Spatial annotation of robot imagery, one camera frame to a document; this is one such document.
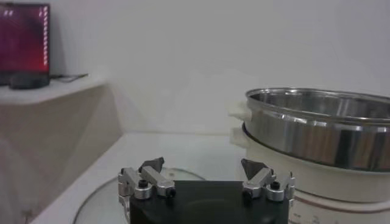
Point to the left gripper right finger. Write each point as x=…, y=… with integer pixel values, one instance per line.
x=262, y=179

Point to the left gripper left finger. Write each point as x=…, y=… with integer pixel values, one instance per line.
x=155, y=179

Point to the round glass pot lid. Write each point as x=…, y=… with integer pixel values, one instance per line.
x=100, y=201

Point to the stainless steel steamer basket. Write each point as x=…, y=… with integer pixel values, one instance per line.
x=304, y=137

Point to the cream electric cooker pot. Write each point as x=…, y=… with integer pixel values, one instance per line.
x=335, y=188

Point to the white side table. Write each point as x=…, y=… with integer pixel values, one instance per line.
x=45, y=128

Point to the black computer mouse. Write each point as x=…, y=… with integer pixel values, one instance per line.
x=29, y=81

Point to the black laptop red screen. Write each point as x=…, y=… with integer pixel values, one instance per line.
x=24, y=36

